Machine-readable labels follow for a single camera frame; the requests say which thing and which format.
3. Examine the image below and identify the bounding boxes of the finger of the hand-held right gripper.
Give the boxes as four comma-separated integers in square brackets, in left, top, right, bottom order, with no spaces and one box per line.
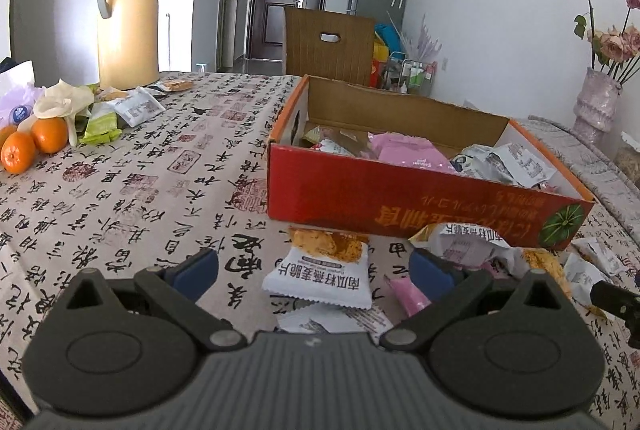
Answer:
[589,280,640,348]

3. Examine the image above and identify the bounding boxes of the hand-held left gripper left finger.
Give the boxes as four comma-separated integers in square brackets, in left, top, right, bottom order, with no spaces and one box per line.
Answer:
[62,248,248,353]

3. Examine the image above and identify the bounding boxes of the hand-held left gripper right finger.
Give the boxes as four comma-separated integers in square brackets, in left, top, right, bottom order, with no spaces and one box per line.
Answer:
[379,249,563,353]

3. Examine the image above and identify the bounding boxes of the small pink snack packet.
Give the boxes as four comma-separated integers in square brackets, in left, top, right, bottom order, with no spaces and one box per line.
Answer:
[384,276,432,318]

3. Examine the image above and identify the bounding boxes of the pile of mixed snack packets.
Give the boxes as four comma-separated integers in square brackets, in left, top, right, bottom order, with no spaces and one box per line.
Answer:
[262,224,623,336]

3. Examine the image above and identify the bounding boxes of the red cardboard box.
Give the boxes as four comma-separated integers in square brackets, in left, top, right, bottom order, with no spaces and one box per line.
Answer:
[266,75,596,252]

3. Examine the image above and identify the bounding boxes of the white orange crisp packet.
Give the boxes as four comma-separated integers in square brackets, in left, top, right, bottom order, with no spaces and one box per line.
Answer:
[262,229,373,311]

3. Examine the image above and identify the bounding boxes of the assorted snack packets heap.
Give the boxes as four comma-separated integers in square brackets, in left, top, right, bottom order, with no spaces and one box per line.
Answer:
[300,124,558,193]

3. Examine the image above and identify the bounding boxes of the grey patterned cloth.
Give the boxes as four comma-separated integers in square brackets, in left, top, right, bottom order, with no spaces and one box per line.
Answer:
[515,116,640,241]

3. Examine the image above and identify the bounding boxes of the large pink snack packet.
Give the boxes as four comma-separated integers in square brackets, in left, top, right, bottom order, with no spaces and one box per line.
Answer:
[369,132,457,173]

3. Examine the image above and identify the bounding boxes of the clear plastic container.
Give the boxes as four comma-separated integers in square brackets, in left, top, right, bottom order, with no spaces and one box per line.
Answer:
[617,132,640,181]

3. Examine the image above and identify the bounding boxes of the white barcode snack packet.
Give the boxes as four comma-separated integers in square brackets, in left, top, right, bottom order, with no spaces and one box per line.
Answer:
[114,87,167,128]

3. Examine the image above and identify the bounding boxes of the pink ribbed vase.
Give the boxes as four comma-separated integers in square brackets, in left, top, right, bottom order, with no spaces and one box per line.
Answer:
[572,67,623,146]

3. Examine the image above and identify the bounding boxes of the small orange snack packet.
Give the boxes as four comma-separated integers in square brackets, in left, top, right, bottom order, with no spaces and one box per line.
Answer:
[97,86,130,103]

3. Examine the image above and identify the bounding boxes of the yellow red box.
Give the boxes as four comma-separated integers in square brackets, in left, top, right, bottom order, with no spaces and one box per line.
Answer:
[370,41,388,86]

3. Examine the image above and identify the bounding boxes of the cream crumpled bag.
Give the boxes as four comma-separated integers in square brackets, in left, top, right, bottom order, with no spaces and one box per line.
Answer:
[32,79,96,147]

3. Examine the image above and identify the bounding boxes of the pale dried grass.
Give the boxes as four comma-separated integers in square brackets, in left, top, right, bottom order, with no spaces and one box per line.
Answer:
[407,15,443,61]

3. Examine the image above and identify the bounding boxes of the blue plastic item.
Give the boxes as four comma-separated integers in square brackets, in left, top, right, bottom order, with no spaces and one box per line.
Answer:
[375,24,405,56]

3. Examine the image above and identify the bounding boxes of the purple white plastic bag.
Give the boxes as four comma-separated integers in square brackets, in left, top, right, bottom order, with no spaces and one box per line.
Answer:
[0,59,48,131]

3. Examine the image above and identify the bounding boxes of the yellow thermos jug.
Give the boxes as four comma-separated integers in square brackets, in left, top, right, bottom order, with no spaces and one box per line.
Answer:
[96,0,160,91]

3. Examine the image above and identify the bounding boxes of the wooden chair back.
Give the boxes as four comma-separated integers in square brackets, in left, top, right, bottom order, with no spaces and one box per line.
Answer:
[283,6,377,87]

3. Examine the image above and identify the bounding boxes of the dried pink flowers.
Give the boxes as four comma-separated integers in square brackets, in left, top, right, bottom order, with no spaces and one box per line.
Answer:
[567,0,640,86]

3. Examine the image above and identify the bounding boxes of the wire rack with bottles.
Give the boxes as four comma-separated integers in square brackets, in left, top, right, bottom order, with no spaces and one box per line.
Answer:
[379,52,437,95]

